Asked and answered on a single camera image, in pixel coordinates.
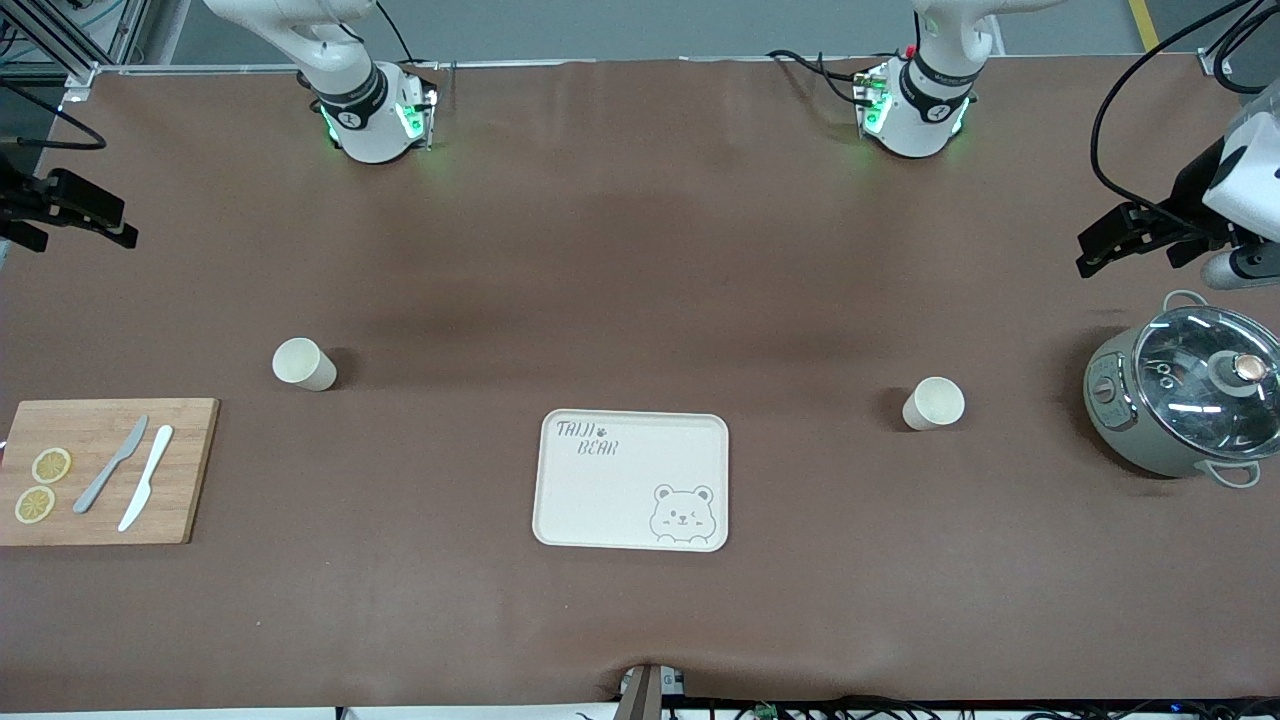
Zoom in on white IKEA cup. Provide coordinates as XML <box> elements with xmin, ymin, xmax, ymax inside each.
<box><xmin>272</xmin><ymin>338</ymin><xmax>339</xmax><ymax>393</ymax></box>
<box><xmin>902</xmin><ymin>376</ymin><xmax>967</xmax><ymax>432</ymax></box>

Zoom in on glass cooker lid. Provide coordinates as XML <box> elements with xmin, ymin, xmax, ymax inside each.
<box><xmin>1133</xmin><ymin>305</ymin><xmax>1280</xmax><ymax>461</ymax></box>

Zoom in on grey electric cooker pot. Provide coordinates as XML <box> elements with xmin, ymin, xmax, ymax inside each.
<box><xmin>1083</xmin><ymin>290</ymin><xmax>1280</xmax><ymax>489</ymax></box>

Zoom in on grey plastic knife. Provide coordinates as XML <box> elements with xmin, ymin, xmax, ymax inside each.
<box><xmin>73</xmin><ymin>415</ymin><xmax>150</xmax><ymax>515</ymax></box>

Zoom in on white plastic knife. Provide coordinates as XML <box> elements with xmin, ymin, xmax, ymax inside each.
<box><xmin>117</xmin><ymin>425</ymin><xmax>175</xmax><ymax>533</ymax></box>

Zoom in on bamboo cutting board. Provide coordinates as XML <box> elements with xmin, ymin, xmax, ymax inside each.
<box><xmin>0</xmin><ymin>398</ymin><xmax>221</xmax><ymax>547</ymax></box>

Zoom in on brown table cover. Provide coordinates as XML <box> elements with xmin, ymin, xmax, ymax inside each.
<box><xmin>0</xmin><ymin>55</ymin><xmax>1280</xmax><ymax>713</ymax></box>

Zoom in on cream bear print tray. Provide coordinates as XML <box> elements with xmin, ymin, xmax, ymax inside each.
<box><xmin>532</xmin><ymin>409</ymin><xmax>730</xmax><ymax>553</ymax></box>

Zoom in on long black left arm cable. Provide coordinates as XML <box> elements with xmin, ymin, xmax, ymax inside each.
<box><xmin>1090</xmin><ymin>0</ymin><xmax>1256</xmax><ymax>231</ymax></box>

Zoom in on aluminium frame struts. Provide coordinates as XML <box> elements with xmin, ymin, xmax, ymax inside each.
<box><xmin>0</xmin><ymin>0</ymin><xmax>151</xmax><ymax>101</ymax></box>

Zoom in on short black looped cable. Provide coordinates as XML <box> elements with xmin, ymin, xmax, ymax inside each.
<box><xmin>1212</xmin><ymin>3</ymin><xmax>1280</xmax><ymax>95</ymax></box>

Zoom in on thin black base cable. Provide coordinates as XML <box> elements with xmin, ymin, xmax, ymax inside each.
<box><xmin>375</xmin><ymin>0</ymin><xmax>417</xmax><ymax>67</ymax></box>

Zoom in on table edge clamp mount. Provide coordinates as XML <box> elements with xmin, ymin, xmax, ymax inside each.
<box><xmin>618</xmin><ymin>662</ymin><xmax>691</xmax><ymax>720</ymax></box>

